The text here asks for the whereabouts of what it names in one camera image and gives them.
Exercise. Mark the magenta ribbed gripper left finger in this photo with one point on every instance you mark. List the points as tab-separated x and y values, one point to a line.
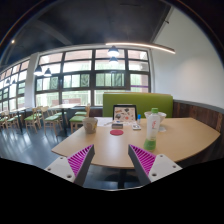
73	168

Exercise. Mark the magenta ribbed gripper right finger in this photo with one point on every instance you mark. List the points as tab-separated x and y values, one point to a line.
150	167

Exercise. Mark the white remote-like device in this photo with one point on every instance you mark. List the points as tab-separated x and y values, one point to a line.
136	127

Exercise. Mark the white bottle with green cap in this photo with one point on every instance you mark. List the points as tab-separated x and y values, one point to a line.
153	123

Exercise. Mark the beige paper cup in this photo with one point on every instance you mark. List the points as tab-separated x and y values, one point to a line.
90	124

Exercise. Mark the wooden chair green seat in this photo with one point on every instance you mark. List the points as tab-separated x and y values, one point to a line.
12	121
78	118
50	121
33	121

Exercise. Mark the red round coaster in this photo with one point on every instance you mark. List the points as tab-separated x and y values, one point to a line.
116	132

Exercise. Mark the small blue-capped bottle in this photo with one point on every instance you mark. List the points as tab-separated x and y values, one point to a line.
138	119

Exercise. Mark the white paper sheet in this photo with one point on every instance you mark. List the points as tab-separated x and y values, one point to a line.
104	121

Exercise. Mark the small dark box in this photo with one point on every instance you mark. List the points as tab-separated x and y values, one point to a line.
117	126

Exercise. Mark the square wooden dining table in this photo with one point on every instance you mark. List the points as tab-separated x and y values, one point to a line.
63	108

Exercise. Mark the green upholstered bench back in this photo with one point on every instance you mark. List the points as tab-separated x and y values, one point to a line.
143	101

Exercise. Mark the pendant lamp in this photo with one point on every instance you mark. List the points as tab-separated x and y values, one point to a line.
47	73
113	60
38	71
113	52

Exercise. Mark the long linear ceiling light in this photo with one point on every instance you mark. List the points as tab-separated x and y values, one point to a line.
150	46

